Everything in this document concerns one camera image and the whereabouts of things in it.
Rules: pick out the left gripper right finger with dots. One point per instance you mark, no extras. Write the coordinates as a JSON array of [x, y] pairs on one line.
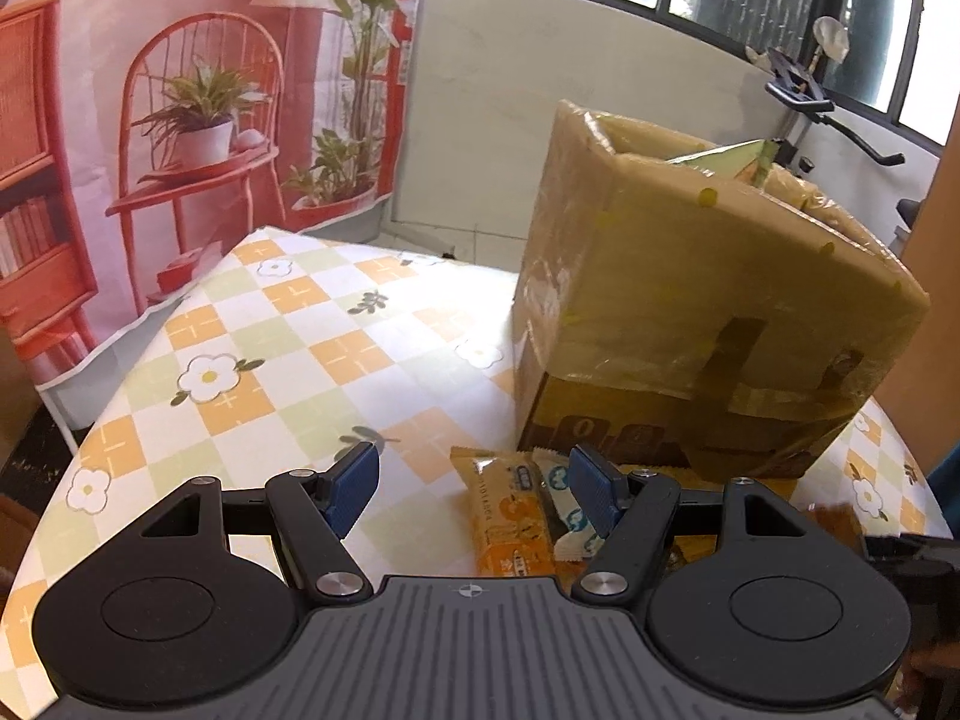
[[633, 514]]

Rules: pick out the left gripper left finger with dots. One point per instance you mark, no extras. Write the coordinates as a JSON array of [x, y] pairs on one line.
[[313, 513]]

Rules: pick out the checkered floral tablecloth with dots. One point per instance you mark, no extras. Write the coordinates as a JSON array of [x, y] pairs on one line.
[[289, 352]]

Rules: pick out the printed room backdrop curtain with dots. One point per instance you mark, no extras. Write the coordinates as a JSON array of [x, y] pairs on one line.
[[143, 139]]

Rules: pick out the taped cardboard box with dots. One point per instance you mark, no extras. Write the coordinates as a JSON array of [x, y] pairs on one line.
[[671, 313]]

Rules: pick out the black exercise bike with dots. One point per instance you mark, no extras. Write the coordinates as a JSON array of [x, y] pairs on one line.
[[879, 167]]

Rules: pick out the white blue snack packet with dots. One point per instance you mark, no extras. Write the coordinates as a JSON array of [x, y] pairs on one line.
[[574, 538]]

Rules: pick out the orange snack packet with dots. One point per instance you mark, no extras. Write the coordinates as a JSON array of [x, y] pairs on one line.
[[508, 519]]

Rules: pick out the green snack bag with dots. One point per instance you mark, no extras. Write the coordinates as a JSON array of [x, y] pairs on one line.
[[748, 162]]

